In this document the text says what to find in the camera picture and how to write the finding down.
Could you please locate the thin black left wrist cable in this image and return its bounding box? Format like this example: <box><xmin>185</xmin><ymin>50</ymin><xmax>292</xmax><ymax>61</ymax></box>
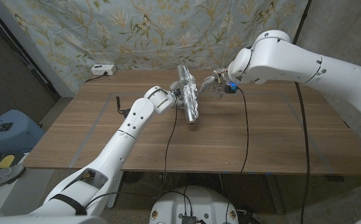
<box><xmin>161</xmin><ymin>104</ymin><xmax>179</xmax><ymax>195</ymax></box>

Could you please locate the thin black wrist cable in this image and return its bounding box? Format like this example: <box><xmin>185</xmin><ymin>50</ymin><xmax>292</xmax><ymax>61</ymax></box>
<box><xmin>237</xmin><ymin>88</ymin><xmax>250</xmax><ymax>174</ymax></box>
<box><xmin>161</xmin><ymin>104</ymin><xmax>179</xmax><ymax>195</ymax></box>

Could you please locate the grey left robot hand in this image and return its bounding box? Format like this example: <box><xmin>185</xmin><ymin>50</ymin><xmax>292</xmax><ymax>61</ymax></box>
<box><xmin>169</xmin><ymin>80</ymin><xmax>185</xmax><ymax>109</ymax></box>

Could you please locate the black puck with cord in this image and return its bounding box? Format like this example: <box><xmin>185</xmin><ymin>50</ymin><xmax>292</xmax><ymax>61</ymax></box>
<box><xmin>115</xmin><ymin>96</ymin><xmax>132</xmax><ymax>119</ymax></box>

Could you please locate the black power strip cord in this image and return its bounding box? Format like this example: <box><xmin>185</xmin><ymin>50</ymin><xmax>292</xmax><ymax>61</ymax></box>
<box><xmin>85</xmin><ymin>72</ymin><xmax>108</xmax><ymax>84</ymax></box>

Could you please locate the aluminum foil roll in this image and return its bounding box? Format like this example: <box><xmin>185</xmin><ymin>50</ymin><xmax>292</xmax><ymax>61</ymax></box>
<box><xmin>176</xmin><ymin>64</ymin><xmax>200</xmax><ymax>124</ymax></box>

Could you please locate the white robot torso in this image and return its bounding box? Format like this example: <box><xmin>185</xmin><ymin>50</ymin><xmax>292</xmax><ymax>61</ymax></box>
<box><xmin>148</xmin><ymin>185</ymin><xmax>240</xmax><ymax>224</ymax></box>

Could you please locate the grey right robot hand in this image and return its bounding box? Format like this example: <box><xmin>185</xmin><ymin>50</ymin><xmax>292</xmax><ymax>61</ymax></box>
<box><xmin>199</xmin><ymin>68</ymin><xmax>239</xmax><ymax>99</ymax></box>

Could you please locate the white power strip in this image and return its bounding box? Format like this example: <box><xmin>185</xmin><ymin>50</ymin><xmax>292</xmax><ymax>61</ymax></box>
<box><xmin>90</xmin><ymin>63</ymin><xmax>117</xmax><ymax>77</ymax></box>

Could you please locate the grey metal table leg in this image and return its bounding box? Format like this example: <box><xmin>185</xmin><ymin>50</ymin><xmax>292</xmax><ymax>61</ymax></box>
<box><xmin>264</xmin><ymin>174</ymin><xmax>286</xmax><ymax>215</ymax></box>
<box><xmin>106</xmin><ymin>170</ymin><xmax>125</xmax><ymax>208</ymax></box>

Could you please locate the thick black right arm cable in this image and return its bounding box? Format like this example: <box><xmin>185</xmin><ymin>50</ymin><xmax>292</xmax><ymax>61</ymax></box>
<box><xmin>294</xmin><ymin>81</ymin><xmax>311</xmax><ymax>224</ymax></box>

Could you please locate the floral printed backdrop cloth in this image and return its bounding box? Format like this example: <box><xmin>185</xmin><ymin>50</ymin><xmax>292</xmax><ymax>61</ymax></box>
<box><xmin>0</xmin><ymin>0</ymin><xmax>309</xmax><ymax>94</ymax></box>

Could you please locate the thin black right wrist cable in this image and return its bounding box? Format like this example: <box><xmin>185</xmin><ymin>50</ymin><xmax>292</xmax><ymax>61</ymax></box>
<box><xmin>237</xmin><ymin>88</ymin><xmax>250</xmax><ymax>174</ymax></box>

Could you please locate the black backdrop stand pole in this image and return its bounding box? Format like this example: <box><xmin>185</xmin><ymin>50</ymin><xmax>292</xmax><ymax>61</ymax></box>
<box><xmin>292</xmin><ymin>0</ymin><xmax>312</xmax><ymax>44</ymax></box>

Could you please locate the grey sneaker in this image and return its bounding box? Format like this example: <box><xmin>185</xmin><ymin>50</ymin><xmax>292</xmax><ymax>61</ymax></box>
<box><xmin>0</xmin><ymin>164</ymin><xmax>27</xmax><ymax>192</ymax></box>

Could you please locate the blue plastic bin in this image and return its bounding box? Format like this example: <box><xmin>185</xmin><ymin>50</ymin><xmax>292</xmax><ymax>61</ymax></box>
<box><xmin>0</xmin><ymin>108</ymin><xmax>46</xmax><ymax>155</ymax></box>

